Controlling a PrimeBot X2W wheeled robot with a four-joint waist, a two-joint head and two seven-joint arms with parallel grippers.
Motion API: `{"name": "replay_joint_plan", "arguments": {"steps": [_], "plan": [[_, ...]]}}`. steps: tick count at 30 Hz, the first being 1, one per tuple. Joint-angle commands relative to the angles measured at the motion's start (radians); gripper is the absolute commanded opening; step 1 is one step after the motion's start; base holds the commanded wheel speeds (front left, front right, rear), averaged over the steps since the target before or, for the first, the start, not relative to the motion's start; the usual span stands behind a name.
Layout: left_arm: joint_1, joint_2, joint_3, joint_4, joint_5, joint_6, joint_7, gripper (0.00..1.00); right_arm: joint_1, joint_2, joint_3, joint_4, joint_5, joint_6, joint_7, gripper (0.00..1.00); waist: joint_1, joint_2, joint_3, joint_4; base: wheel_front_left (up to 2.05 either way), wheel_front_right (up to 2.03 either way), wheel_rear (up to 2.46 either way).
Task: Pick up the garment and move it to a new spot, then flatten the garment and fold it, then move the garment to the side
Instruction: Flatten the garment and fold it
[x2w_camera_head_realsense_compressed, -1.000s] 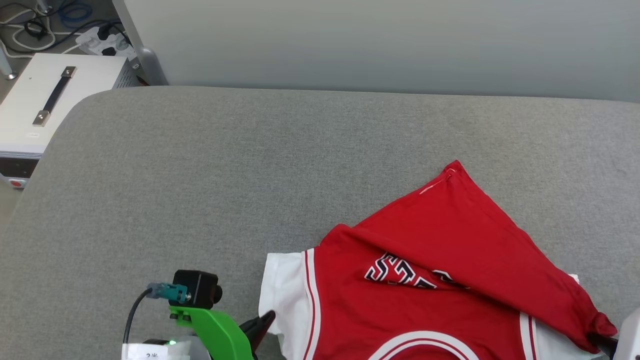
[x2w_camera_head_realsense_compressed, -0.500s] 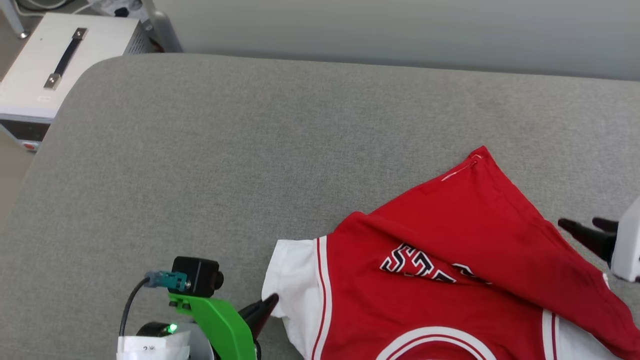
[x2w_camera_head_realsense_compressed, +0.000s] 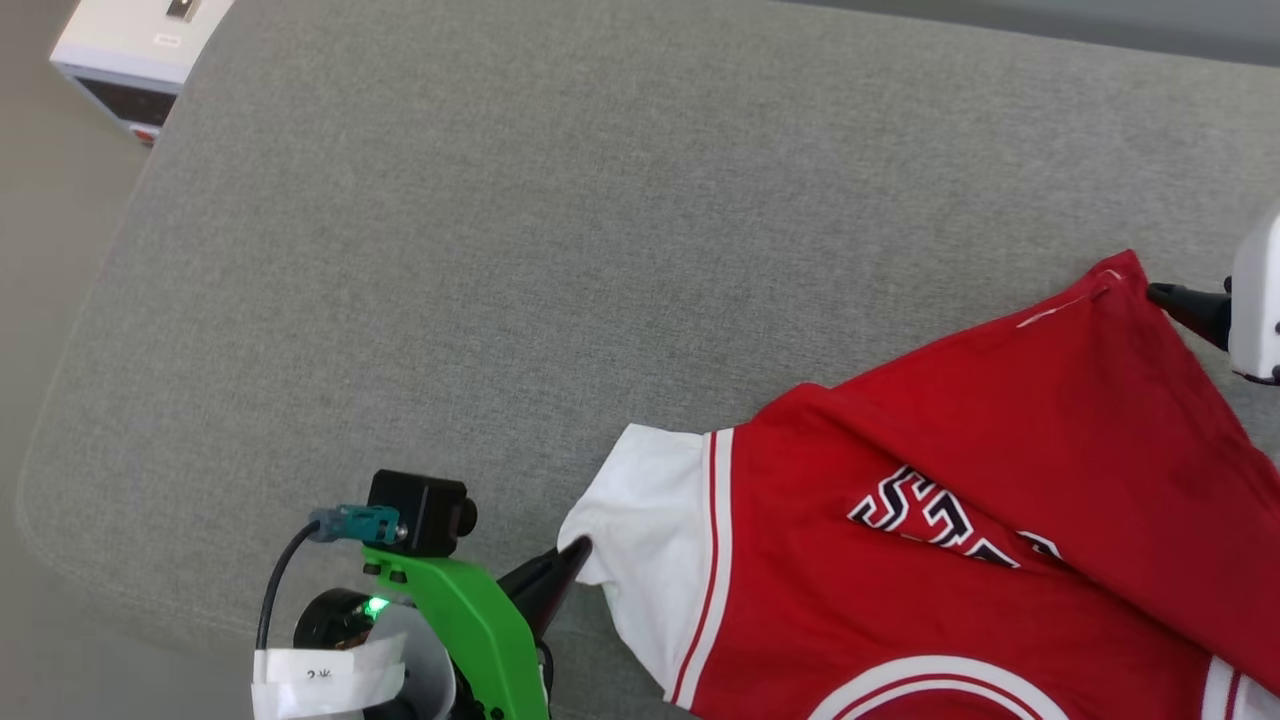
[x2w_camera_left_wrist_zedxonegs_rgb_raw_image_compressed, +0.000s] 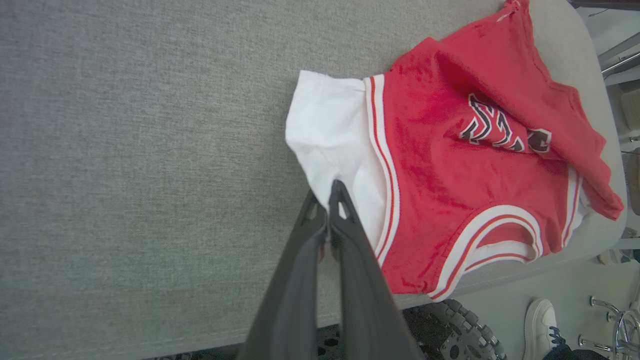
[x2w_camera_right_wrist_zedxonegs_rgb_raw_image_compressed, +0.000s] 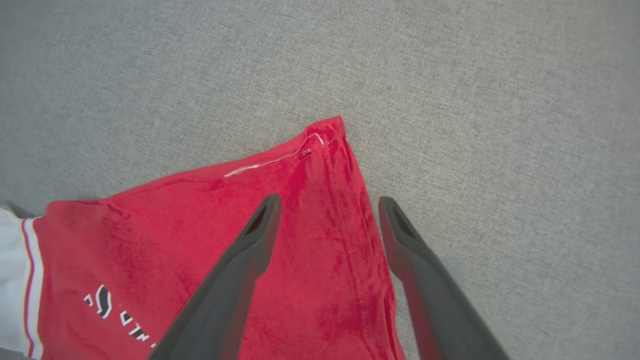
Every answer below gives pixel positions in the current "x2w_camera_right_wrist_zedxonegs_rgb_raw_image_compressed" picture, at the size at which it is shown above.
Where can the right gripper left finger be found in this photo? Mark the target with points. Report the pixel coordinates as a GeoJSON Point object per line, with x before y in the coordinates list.
{"type": "Point", "coordinates": [225, 295]}

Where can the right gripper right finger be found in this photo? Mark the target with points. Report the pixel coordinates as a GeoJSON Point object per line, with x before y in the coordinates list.
{"type": "Point", "coordinates": [440, 310]}

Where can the red and white jersey garment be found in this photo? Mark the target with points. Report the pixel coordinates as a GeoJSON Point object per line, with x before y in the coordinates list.
{"type": "Point", "coordinates": [320, 240]}

